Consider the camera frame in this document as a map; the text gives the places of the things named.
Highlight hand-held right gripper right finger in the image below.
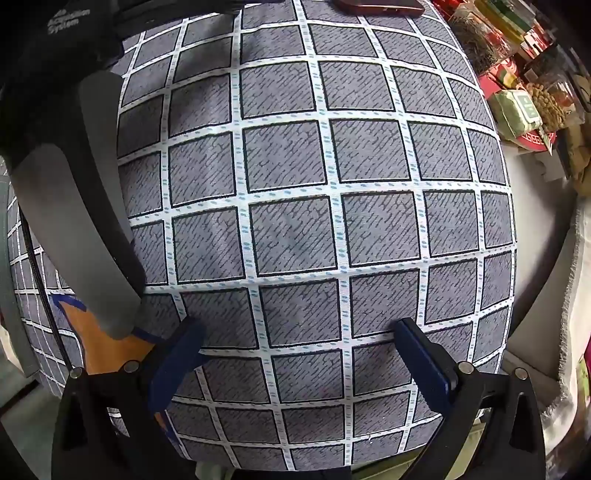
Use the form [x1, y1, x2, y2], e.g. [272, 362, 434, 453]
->
[392, 318, 548, 480]

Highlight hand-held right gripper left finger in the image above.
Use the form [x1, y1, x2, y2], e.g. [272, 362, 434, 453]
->
[51, 316, 206, 480]

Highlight white fringed cloth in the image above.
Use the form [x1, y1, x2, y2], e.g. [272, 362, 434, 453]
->
[505, 198, 591, 430]

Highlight grey checked tablecloth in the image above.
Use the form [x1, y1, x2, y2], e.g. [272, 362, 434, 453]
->
[7, 0, 518, 474]

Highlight green snack box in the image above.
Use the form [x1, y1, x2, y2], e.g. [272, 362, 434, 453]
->
[490, 89, 544, 141]

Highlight clear packet of nuts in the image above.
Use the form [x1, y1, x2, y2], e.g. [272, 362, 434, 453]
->
[526, 80, 578, 134]

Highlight red snack box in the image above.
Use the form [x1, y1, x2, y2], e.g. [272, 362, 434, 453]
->
[478, 65, 519, 100]

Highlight clear bag of dried herbs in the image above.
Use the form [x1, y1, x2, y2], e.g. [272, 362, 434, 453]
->
[450, 9, 514, 75]

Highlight dark red tray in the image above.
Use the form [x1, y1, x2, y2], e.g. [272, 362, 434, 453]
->
[333, 0, 426, 18]

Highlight black cable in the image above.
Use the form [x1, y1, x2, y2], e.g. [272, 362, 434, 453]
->
[18, 203, 77, 372]

